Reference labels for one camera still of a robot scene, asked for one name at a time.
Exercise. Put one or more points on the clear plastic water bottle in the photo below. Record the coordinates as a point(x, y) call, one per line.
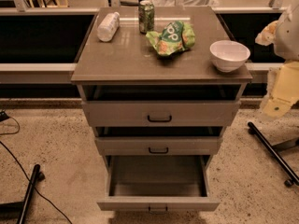
point(108, 26)

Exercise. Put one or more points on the grey middle drawer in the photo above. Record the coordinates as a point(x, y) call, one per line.
point(159, 140)

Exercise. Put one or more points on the metal guard railing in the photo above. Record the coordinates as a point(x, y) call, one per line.
point(60, 73)

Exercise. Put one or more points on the black right stand leg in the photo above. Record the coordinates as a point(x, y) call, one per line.
point(275, 151)

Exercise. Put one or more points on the green chip bag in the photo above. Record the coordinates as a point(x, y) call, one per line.
point(177, 36)

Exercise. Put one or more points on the grey drawer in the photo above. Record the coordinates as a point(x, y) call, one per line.
point(168, 105)
point(157, 184)
point(159, 140)

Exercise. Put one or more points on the white bowl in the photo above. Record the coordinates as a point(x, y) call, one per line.
point(227, 55)

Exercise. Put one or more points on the grey drawer cabinet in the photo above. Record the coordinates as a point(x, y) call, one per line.
point(130, 60)

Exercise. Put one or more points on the green soda can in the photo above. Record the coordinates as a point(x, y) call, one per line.
point(146, 13)

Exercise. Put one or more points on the grey top drawer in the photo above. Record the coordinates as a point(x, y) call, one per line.
point(168, 105)

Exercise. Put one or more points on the grey bottom drawer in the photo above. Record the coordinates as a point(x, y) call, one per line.
point(157, 184)

